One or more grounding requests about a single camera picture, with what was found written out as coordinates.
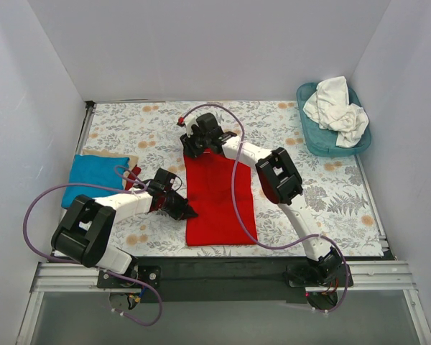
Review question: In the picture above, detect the folded tan t-shirt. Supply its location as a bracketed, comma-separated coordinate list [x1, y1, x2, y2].
[82, 149, 142, 175]

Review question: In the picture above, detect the teal plastic basket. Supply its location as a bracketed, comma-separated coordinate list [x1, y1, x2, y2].
[296, 83, 372, 157]

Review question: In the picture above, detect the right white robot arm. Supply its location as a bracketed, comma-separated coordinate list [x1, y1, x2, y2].
[177, 110, 350, 286]

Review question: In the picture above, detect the folded dark red t-shirt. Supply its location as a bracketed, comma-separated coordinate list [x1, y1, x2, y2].
[124, 165, 142, 190]

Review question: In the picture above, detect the white crumpled t-shirt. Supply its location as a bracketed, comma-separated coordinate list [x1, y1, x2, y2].
[304, 76, 369, 148]

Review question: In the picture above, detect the floral table mat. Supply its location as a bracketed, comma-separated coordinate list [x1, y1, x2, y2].
[79, 101, 384, 257]

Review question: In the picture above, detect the aluminium frame rail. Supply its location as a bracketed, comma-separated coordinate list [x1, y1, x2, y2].
[16, 261, 112, 345]

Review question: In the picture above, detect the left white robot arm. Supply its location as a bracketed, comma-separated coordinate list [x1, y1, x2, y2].
[51, 168, 198, 274]

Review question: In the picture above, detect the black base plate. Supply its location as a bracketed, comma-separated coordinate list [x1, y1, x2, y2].
[96, 255, 360, 305]

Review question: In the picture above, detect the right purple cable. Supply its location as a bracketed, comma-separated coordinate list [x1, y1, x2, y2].
[177, 103, 350, 316]

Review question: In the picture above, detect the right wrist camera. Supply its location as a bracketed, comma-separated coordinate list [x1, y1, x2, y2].
[177, 114, 198, 137]

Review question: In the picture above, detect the folded blue t-shirt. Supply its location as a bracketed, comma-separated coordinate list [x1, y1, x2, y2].
[61, 155, 129, 208]

